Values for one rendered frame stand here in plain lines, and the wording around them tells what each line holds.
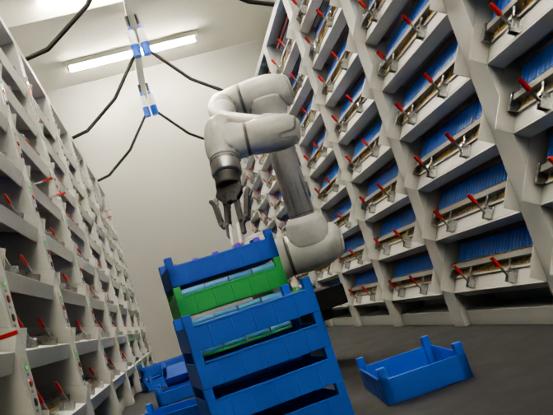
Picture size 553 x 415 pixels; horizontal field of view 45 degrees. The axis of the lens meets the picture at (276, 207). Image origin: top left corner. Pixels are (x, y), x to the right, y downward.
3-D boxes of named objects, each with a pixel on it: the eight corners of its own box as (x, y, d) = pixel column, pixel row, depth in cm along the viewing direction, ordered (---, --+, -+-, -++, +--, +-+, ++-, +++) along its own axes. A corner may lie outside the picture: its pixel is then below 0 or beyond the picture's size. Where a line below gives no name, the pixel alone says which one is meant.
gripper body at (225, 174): (245, 177, 195) (250, 203, 190) (219, 187, 197) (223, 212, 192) (234, 165, 189) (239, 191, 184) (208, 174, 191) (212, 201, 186)
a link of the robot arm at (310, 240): (295, 272, 263) (348, 256, 262) (295, 279, 246) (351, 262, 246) (235, 86, 259) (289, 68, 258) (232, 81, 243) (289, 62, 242)
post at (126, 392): (135, 402, 350) (48, 96, 372) (133, 403, 341) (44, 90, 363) (97, 414, 346) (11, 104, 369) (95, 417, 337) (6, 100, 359)
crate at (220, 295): (271, 290, 197) (262, 264, 198) (289, 283, 178) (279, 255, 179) (174, 322, 188) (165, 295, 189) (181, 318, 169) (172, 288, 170)
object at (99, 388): (109, 394, 274) (111, 361, 276) (90, 413, 215) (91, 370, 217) (59, 395, 271) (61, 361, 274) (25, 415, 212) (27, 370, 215)
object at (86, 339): (97, 350, 276) (99, 316, 279) (74, 356, 217) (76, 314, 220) (47, 350, 274) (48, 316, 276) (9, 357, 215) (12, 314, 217)
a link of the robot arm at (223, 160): (217, 173, 200) (220, 188, 197) (203, 158, 193) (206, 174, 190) (244, 162, 198) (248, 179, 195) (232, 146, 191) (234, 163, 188)
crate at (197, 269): (262, 264, 198) (254, 239, 199) (279, 255, 179) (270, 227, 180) (165, 295, 189) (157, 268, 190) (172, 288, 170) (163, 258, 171)
